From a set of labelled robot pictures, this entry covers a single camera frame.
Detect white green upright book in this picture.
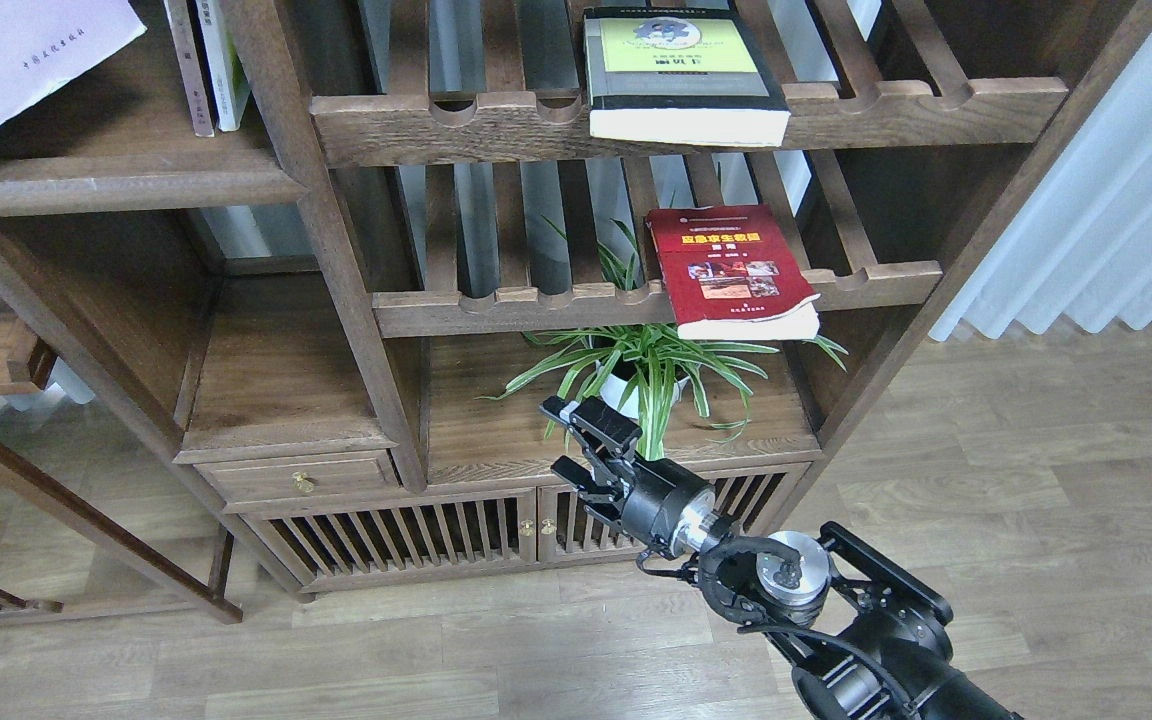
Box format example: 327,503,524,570
195,0,251,132

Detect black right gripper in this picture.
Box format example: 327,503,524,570
540,396,722,559

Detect white plant pot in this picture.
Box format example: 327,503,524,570
596,363,690,425

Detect dark wooden bookshelf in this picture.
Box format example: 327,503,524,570
0,1,1152,596

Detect pale lavender white book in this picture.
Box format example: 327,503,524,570
0,1,145,126

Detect white sheer curtain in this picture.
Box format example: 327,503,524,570
931,33,1152,341

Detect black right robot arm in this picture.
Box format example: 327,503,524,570
540,396,1011,719

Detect red paperback book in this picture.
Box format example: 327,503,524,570
646,204,820,341

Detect green spider plant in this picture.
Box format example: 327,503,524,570
479,218,850,463

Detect yellow green black book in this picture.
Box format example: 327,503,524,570
582,6,791,147

